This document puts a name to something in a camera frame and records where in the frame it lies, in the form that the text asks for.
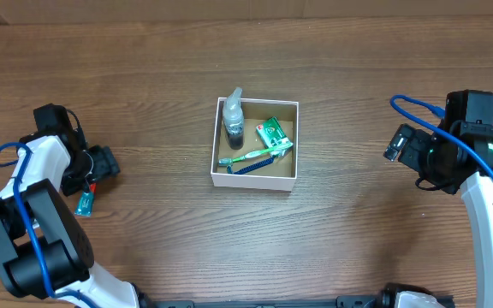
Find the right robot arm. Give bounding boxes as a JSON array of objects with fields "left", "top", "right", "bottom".
[{"left": 383, "top": 90, "right": 493, "bottom": 307}]

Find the green soap packet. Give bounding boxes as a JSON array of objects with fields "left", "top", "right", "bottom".
[{"left": 256, "top": 116, "right": 294, "bottom": 157}]

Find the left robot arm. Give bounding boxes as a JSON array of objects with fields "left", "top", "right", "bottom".
[{"left": 0, "top": 104, "right": 153, "bottom": 307}]

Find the right blue cable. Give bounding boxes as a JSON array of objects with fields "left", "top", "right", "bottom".
[{"left": 389, "top": 94, "right": 493, "bottom": 245}]

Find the left blue cable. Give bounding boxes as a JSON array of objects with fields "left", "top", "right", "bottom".
[{"left": 0, "top": 141, "right": 98, "bottom": 308}]

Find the white cardboard box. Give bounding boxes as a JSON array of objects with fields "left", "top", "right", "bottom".
[{"left": 211, "top": 98, "right": 300, "bottom": 192}]

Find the red Colgate toothpaste tube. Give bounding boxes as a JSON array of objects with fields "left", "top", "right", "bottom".
[{"left": 74, "top": 183, "right": 97, "bottom": 216}]

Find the green toothbrush with cap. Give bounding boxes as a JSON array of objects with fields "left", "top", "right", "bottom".
[{"left": 218, "top": 142, "right": 294, "bottom": 166}]

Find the blue disposable razor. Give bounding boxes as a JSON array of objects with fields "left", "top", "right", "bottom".
[{"left": 227, "top": 157, "right": 275, "bottom": 175}]

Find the blue cable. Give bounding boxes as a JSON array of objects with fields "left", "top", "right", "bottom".
[
  {"left": 389, "top": 94, "right": 493, "bottom": 245},
  {"left": 0, "top": 141, "right": 98, "bottom": 308}
]

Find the bottle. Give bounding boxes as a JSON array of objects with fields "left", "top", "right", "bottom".
[{"left": 223, "top": 87, "right": 245, "bottom": 150}]

